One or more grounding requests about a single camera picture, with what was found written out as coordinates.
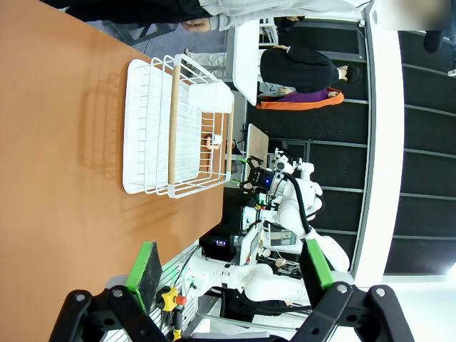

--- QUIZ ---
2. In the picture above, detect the white utensil holder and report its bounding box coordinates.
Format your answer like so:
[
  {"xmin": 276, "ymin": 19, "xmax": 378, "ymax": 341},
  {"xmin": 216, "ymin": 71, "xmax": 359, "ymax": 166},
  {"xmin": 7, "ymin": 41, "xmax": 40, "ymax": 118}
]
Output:
[{"xmin": 187, "ymin": 80, "xmax": 235, "ymax": 114}]

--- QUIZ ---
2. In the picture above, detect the person's right forearm grey sleeve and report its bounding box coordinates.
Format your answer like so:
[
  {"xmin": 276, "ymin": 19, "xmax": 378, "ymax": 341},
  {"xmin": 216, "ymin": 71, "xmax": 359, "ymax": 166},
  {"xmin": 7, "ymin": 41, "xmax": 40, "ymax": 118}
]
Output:
[{"xmin": 209, "ymin": 12, "xmax": 236, "ymax": 33}]

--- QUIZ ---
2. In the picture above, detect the white drain tray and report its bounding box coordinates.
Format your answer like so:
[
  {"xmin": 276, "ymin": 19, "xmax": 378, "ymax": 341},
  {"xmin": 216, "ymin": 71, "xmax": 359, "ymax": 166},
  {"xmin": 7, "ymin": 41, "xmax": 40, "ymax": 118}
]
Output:
[{"xmin": 122, "ymin": 58, "xmax": 202, "ymax": 195}]

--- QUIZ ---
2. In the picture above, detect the white table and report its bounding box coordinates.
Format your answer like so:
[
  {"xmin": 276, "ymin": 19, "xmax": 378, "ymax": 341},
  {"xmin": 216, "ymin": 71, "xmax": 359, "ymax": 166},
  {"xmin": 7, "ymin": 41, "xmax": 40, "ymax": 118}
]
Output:
[{"xmin": 232, "ymin": 19, "xmax": 263, "ymax": 107}]

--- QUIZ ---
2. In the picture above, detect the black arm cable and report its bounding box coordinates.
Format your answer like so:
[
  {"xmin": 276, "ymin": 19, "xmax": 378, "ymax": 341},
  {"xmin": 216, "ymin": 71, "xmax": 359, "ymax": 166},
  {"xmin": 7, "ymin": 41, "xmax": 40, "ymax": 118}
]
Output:
[{"xmin": 283, "ymin": 171, "xmax": 314, "ymax": 234}]

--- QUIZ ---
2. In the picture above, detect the person in grey hoodie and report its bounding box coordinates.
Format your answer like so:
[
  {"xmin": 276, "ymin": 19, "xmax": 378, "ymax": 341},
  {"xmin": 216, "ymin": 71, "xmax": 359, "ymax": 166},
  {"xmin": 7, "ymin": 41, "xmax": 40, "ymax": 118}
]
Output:
[{"xmin": 38, "ymin": 0, "xmax": 456, "ymax": 54}]

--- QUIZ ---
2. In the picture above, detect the yellow emergency stop button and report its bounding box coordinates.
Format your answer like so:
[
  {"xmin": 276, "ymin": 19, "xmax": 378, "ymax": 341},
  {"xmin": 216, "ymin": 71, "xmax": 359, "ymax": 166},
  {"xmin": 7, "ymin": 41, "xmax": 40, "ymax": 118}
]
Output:
[{"xmin": 155, "ymin": 286, "xmax": 188, "ymax": 311}]

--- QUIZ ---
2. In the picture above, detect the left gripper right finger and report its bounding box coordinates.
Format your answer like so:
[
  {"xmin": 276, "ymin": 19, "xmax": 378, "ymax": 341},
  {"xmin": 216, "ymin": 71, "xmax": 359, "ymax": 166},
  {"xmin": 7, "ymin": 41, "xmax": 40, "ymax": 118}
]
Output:
[{"xmin": 299, "ymin": 237, "xmax": 416, "ymax": 342}]

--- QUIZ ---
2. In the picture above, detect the white wire dish rack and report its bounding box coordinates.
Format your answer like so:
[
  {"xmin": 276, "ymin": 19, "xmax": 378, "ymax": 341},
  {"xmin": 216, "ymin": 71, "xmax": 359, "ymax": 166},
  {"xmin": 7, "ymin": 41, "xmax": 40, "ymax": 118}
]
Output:
[{"xmin": 142, "ymin": 53, "xmax": 237, "ymax": 200}]

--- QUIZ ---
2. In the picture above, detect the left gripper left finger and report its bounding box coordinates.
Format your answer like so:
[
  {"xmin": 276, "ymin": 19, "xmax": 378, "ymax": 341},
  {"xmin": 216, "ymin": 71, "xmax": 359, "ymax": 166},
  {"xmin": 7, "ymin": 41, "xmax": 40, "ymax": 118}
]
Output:
[{"xmin": 48, "ymin": 240, "xmax": 172, "ymax": 342}]

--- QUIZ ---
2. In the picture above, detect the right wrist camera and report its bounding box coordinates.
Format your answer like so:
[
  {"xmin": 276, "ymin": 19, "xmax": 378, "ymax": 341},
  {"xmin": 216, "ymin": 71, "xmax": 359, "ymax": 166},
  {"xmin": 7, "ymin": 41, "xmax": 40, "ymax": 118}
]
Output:
[{"xmin": 272, "ymin": 147, "xmax": 297, "ymax": 172}]

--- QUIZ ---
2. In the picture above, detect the pink lint roller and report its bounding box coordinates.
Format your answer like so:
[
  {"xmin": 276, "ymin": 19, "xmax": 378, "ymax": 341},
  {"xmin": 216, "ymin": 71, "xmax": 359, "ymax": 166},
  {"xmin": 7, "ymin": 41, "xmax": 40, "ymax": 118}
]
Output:
[{"xmin": 204, "ymin": 133, "xmax": 224, "ymax": 151}]

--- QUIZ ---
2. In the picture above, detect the brown wooden table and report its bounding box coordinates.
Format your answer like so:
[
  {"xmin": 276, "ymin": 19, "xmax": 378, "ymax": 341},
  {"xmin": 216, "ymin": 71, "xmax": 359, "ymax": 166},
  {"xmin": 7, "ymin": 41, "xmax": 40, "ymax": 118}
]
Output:
[{"xmin": 247, "ymin": 122, "xmax": 271, "ymax": 169}]

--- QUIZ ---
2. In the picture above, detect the person's right hand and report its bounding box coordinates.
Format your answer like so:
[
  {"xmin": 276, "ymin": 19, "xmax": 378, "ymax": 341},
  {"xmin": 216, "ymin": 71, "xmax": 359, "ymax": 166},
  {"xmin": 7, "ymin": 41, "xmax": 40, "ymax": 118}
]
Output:
[{"xmin": 180, "ymin": 19, "xmax": 212, "ymax": 34}]

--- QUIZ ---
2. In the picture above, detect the aluminium mounting plate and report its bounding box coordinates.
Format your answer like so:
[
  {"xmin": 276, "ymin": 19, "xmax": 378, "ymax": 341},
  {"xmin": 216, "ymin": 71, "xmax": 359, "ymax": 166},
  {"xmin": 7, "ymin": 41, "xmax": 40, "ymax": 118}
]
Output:
[{"xmin": 148, "ymin": 244, "xmax": 202, "ymax": 342}]

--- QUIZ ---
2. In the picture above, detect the person in black top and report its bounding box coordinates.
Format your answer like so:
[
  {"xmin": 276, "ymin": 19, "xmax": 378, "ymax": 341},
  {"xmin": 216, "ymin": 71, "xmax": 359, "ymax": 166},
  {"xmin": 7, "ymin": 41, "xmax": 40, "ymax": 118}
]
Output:
[{"xmin": 259, "ymin": 44, "xmax": 363, "ymax": 95}]

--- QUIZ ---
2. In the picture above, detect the black computer case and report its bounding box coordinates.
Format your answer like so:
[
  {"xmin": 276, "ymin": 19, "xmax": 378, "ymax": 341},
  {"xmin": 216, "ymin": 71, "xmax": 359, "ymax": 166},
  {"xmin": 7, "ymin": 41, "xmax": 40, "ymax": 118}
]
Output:
[{"xmin": 198, "ymin": 230, "xmax": 244, "ymax": 261}]

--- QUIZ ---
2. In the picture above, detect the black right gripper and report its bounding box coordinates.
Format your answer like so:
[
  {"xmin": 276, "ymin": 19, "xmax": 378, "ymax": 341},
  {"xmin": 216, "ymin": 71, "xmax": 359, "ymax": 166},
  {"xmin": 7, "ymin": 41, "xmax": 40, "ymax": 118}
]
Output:
[{"xmin": 232, "ymin": 155, "xmax": 274, "ymax": 196}]

